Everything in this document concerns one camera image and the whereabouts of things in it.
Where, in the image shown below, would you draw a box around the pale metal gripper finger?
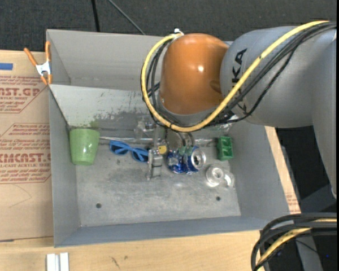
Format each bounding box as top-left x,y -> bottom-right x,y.
146,148 -> 156,181
154,154 -> 164,178

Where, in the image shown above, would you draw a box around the blue sunglasses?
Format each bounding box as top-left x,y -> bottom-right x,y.
109,139 -> 150,163

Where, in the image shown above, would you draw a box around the crushed blue drink can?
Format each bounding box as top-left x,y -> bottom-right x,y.
166,147 -> 207,176

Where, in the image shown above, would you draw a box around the grey metal bin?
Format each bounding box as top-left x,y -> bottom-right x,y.
46,29 -> 302,248

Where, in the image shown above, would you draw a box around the green plastic block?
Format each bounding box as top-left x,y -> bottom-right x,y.
216,135 -> 234,161

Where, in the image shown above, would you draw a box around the green plastic cup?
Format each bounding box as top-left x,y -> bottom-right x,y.
69,128 -> 101,167

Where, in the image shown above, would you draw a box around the brown cardboard board red print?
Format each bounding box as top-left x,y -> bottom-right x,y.
0,49 -> 302,243

